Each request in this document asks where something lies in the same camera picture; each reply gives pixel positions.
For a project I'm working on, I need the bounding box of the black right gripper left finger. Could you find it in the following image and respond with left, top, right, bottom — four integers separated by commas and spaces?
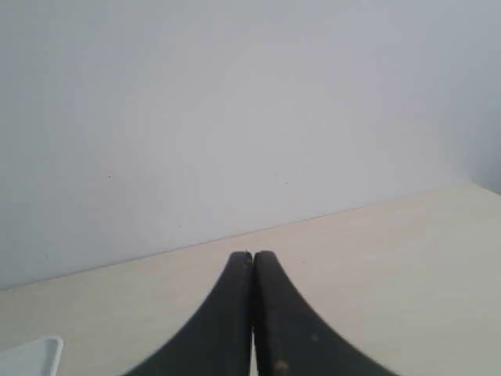
127, 251, 253, 376

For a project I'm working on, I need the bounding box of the white plastic tray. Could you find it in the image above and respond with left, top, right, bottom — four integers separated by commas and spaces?
1, 336, 63, 376

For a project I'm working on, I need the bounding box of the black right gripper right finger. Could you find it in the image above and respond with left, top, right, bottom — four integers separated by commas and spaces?
253, 251, 393, 375

